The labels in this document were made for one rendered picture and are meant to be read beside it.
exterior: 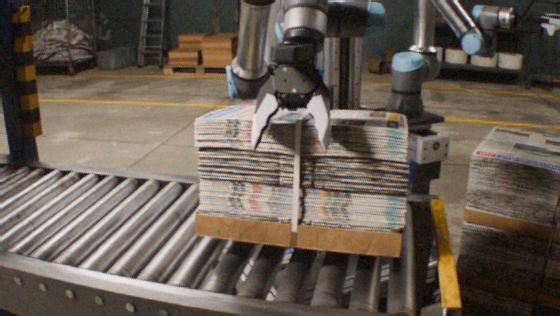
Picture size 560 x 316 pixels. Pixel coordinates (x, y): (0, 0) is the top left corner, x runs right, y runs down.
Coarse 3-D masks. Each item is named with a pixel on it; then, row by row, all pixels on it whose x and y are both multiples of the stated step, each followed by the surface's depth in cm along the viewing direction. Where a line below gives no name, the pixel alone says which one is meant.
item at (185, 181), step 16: (0, 160) 143; (16, 160) 143; (32, 160) 143; (64, 176) 137; (128, 176) 132; (144, 176) 132; (160, 176) 132; (176, 176) 132; (192, 176) 132; (416, 208) 117; (416, 224) 119; (432, 224) 118; (416, 240) 120; (432, 240) 119
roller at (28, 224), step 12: (84, 180) 129; (96, 180) 132; (72, 192) 122; (84, 192) 126; (48, 204) 113; (60, 204) 116; (36, 216) 108; (48, 216) 111; (12, 228) 101; (24, 228) 103; (0, 240) 95; (12, 240) 98
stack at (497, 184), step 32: (480, 160) 140; (512, 160) 135; (544, 160) 135; (480, 192) 143; (512, 192) 137; (544, 192) 131; (480, 224) 147; (544, 224) 134; (480, 256) 148; (512, 256) 142; (544, 256) 136; (544, 288) 138
